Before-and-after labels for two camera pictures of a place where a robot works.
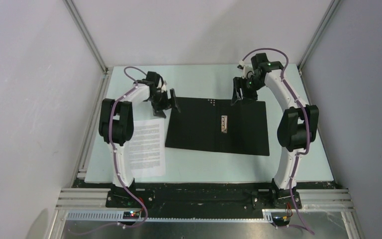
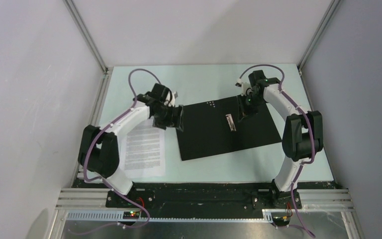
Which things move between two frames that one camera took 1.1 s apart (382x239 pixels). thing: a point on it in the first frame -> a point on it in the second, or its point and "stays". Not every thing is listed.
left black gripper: (157, 110) -> (173, 121)
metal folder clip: (224, 124) -> (231, 122)
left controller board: (131, 214) stays
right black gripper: (238, 83) -> (245, 113)
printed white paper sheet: (146, 150) stays
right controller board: (281, 220) stays
